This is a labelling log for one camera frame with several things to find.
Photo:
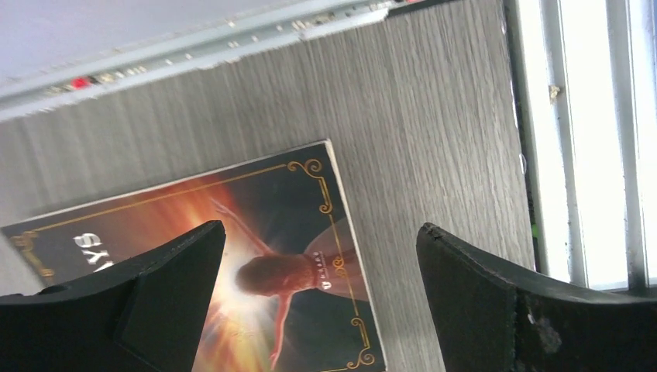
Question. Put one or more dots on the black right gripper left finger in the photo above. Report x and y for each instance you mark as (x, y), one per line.
(146, 313)

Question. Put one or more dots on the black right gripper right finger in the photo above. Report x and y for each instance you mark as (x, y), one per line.
(493, 315)

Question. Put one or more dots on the Three Days to See book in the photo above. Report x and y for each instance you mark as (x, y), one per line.
(290, 294)

